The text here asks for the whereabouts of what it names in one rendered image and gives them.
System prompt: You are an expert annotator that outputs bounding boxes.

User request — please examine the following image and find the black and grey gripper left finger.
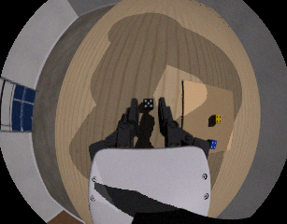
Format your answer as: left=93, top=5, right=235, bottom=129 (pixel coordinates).
left=89, top=98, right=139, bottom=161

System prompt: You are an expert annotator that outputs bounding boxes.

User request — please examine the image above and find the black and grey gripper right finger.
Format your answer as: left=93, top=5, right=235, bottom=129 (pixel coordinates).
left=158, top=97, right=209, bottom=160

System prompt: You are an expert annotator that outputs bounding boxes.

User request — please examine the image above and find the blue die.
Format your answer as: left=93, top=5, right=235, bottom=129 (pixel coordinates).
left=208, top=139, right=217, bottom=149

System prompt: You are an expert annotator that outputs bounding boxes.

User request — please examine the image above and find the yellow die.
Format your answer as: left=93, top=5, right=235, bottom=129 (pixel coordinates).
left=211, top=115, right=222, bottom=123

